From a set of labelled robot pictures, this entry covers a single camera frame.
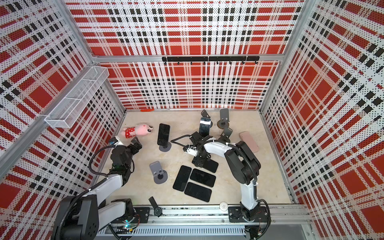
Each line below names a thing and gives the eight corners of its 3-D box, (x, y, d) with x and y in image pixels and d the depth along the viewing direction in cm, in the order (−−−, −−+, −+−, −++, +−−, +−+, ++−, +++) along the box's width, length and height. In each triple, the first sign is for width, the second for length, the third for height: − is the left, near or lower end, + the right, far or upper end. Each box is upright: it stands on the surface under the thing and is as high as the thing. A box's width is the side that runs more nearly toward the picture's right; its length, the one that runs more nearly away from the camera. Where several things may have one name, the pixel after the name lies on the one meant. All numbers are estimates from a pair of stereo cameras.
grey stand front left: (158, 185, 86) (153, 178, 77) (154, 171, 91) (149, 163, 83) (169, 179, 88) (166, 172, 79) (165, 167, 93) (161, 158, 85)
